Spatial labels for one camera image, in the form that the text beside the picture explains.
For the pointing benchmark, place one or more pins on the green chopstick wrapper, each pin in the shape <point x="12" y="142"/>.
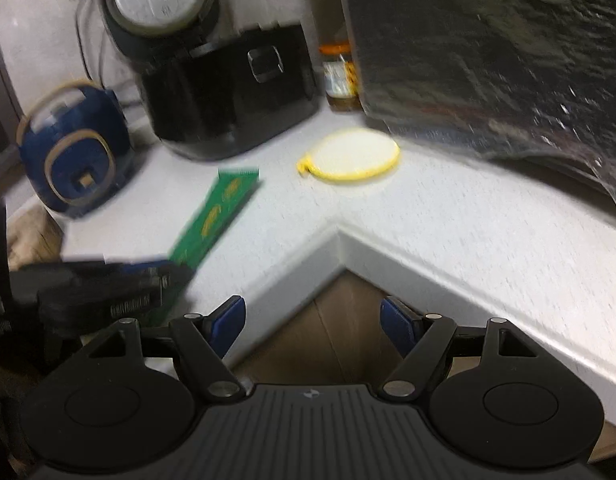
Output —
<point x="227" y="196"/>

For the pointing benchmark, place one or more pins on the black rice cooker open lid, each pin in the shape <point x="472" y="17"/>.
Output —
<point x="210" y="98"/>

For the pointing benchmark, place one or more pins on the blue rice cooker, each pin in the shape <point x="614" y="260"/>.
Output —
<point x="75" y="147"/>

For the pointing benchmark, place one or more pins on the glass jar orange lid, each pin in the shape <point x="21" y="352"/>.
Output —
<point x="340" y="77"/>

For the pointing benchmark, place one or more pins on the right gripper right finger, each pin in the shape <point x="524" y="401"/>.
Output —
<point x="424" y="344"/>

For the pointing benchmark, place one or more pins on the foil-covered microwave oven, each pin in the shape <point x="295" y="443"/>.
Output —
<point x="494" y="78"/>

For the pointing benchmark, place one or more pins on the yellow round pot holder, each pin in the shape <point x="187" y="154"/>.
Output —
<point x="351" y="155"/>

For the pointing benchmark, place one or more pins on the round wooden chopping block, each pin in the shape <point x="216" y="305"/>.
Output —
<point x="33" y="237"/>

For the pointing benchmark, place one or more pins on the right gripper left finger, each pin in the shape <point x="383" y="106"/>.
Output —
<point x="201" y="342"/>

